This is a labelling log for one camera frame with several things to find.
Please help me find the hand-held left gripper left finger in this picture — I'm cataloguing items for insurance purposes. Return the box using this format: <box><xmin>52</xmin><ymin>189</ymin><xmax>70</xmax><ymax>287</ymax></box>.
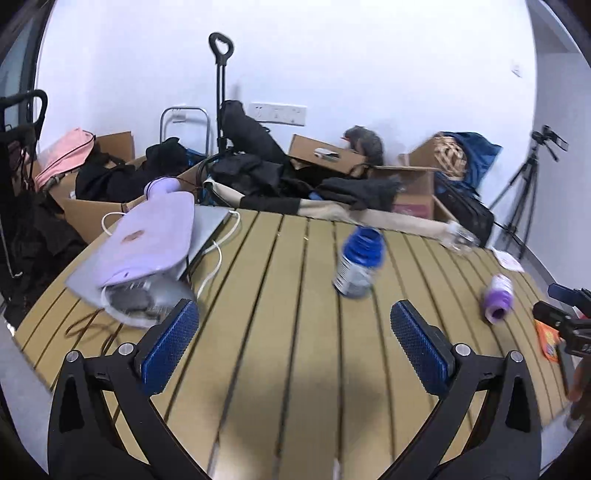
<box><xmin>47</xmin><ymin>298</ymin><xmax>209</xmax><ymax>480</ymax></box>

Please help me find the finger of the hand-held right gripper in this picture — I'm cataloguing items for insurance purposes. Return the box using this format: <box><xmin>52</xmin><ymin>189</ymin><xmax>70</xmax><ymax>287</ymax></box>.
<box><xmin>532</xmin><ymin>301</ymin><xmax>578</xmax><ymax>331</ymax></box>
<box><xmin>547</xmin><ymin>283</ymin><xmax>591</xmax><ymax>309</ymax></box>

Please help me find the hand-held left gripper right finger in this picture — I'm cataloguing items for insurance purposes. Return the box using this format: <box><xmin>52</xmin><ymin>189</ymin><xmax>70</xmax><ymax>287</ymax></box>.
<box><xmin>390</xmin><ymin>300</ymin><xmax>542</xmax><ymax>480</ymax></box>

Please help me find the clear glass cup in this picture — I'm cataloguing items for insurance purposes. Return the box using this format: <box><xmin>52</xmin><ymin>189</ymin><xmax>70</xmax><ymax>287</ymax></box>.
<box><xmin>445</xmin><ymin>220</ymin><xmax>481</xmax><ymax>256</ymax></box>

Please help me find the person's right hand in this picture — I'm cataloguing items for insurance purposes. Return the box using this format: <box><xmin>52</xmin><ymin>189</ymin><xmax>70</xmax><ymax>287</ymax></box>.
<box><xmin>567</xmin><ymin>360</ymin><xmax>588</xmax><ymax>431</ymax></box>

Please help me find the orange packet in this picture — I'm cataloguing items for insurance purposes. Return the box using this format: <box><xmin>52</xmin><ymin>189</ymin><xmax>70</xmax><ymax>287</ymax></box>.
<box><xmin>534</xmin><ymin>319</ymin><xmax>562</xmax><ymax>361</ymax></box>

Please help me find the white mesh pouch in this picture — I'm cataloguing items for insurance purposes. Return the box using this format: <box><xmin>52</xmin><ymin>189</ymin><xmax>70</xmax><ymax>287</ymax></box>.
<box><xmin>99</xmin><ymin>276</ymin><xmax>195</xmax><ymax>329</ymax></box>

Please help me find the white card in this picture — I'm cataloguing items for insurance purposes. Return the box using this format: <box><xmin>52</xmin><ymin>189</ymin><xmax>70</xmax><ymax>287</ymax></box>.
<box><xmin>490</xmin><ymin>247</ymin><xmax>526</xmax><ymax>273</ymax></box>

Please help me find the blue capped plastic bottle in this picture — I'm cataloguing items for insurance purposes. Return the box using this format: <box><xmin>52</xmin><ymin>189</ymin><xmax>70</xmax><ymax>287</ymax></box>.
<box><xmin>332</xmin><ymin>225</ymin><xmax>387</xmax><ymax>301</ymax></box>

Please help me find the lavender pouch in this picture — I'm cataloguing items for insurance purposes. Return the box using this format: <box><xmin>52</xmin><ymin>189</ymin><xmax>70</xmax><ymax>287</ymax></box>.
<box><xmin>95</xmin><ymin>178</ymin><xmax>197</xmax><ymax>291</ymax></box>

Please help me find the grey laptop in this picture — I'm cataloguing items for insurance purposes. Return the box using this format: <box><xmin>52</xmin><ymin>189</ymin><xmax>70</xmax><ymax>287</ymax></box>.
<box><xmin>65</xmin><ymin>205</ymin><xmax>232</xmax><ymax>311</ymax></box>

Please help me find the black tripod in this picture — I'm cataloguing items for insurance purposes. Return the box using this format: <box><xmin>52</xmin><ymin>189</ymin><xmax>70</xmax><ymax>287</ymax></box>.
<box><xmin>488</xmin><ymin>124</ymin><xmax>570</xmax><ymax>260</ymax></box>

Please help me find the beige cloth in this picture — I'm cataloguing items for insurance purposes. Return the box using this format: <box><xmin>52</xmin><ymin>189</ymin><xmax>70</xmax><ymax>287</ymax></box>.
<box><xmin>203</xmin><ymin>179</ymin><xmax>452</xmax><ymax>241</ymax></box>

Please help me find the black suitcase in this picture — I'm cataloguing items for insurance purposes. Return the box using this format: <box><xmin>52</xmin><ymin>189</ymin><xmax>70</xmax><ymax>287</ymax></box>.
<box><xmin>434</xmin><ymin>173</ymin><xmax>496</xmax><ymax>248</ymax></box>

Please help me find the large cardboard box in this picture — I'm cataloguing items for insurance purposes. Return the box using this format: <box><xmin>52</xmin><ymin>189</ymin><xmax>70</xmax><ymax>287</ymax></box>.
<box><xmin>31</xmin><ymin>131</ymin><xmax>206</xmax><ymax>244</ymax></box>

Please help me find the blue cloth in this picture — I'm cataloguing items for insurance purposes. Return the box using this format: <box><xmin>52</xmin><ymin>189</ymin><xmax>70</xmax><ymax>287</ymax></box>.
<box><xmin>450</xmin><ymin>131</ymin><xmax>503</xmax><ymax>197</ymax></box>

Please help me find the cardboard box with red print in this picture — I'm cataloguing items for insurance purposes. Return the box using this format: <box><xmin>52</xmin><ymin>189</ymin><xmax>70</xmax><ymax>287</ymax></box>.
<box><xmin>369</xmin><ymin>134</ymin><xmax>459</xmax><ymax>222</ymax></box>

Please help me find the dark cloth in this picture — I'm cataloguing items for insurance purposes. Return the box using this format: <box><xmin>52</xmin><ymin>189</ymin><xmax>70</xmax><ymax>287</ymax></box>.
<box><xmin>0</xmin><ymin>185</ymin><xmax>89</xmax><ymax>326</ymax></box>

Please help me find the black folded cloth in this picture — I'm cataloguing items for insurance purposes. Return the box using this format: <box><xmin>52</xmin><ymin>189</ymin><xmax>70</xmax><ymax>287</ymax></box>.
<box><xmin>315</xmin><ymin>175</ymin><xmax>403</xmax><ymax>212</ymax></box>

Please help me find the black jacket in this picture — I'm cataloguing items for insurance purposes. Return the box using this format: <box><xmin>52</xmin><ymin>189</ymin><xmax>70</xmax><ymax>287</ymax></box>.
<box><xmin>75</xmin><ymin>137</ymin><xmax>191</xmax><ymax>202</ymax></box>

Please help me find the wicker ball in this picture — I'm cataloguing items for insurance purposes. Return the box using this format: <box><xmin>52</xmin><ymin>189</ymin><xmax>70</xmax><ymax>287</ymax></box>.
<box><xmin>431</xmin><ymin>134</ymin><xmax>468</xmax><ymax>179</ymax></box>

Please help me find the black clothes pile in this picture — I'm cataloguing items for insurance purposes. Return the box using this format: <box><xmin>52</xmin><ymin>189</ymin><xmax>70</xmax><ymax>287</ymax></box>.
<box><xmin>209</xmin><ymin>154</ymin><xmax>317</xmax><ymax>209</ymax></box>

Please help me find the grey furry toy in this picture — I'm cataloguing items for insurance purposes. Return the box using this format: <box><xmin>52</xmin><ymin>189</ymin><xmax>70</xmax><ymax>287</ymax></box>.
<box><xmin>342</xmin><ymin>126</ymin><xmax>385</xmax><ymax>166</ymax></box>

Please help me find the pink bag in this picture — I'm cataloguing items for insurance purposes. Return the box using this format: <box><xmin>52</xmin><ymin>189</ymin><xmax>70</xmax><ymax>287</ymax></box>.
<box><xmin>34</xmin><ymin>128</ymin><xmax>97</xmax><ymax>191</ymax></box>

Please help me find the black bag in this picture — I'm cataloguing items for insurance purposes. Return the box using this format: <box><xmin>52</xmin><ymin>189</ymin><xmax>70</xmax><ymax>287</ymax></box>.
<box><xmin>219</xmin><ymin>99</ymin><xmax>290</xmax><ymax>163</ymax></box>

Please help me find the open flat cardboard box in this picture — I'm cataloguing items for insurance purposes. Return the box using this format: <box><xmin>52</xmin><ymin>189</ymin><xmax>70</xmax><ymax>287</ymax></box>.
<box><xmin>288</xmin><ymin>134</ymin><xmax>369</xmax><ymax>177</ymax></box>

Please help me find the brown cord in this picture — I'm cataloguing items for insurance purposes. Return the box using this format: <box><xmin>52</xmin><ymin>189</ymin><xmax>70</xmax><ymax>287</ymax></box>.
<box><xmin>65</xmin><ymin>308</ymin><xmax>126</xmax><ymax>357</ymax></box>

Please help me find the white cable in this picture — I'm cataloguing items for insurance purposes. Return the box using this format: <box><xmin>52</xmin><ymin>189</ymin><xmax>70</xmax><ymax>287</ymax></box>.
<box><xmin>100</xmin><ymin>209</ymin><xmax>243</xmax><ymax>299</ymax></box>

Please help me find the metal chair frame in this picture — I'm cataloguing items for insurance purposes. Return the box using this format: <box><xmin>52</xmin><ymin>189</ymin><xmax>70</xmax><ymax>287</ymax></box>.
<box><xmin>159</xmin><ymin>106</ymin><xmax>212</xmax><ymax>156</ymax></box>

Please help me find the white wall socket strip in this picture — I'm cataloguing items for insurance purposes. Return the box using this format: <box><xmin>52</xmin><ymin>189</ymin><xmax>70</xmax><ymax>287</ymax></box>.
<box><xmin>248</xmin><ymin>102</ymin><xmax>308</xmax><ymax>127</ymax></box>

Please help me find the black trolley handle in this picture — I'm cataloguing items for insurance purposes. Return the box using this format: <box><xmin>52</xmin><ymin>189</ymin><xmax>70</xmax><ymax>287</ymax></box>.
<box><xmin>208</xmin><ymin>32</ymin><xmax>235</xmax><ymax>154</ymax></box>

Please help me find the black cart frame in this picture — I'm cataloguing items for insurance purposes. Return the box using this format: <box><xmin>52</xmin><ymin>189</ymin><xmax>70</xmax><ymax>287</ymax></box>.
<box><xmin>0</xmin><ymin>89</ymin><xmax>49</xmax><ymax>186</ymax></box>

